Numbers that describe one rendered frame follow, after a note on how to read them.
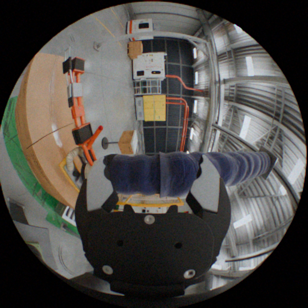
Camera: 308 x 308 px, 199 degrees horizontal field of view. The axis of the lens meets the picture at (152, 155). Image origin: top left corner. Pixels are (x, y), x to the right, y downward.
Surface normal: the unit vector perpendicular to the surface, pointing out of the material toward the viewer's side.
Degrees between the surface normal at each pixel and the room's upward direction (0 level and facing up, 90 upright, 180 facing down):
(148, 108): 90
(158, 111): 90
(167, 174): 64
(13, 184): 0
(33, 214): 0
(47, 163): 0
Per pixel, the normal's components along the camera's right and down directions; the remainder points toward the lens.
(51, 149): 1.00, -0.01
